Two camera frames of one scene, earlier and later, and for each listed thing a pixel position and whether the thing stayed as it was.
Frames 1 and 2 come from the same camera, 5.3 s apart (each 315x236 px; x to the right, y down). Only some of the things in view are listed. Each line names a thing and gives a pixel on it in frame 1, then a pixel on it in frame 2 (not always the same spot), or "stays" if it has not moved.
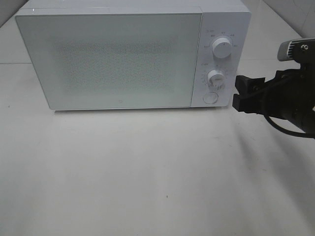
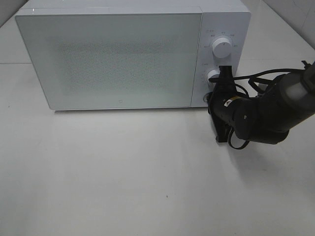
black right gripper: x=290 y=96 to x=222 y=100
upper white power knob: x=221 y=47 stays
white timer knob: x=216 y=77 stays
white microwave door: x=109 y=61 stays
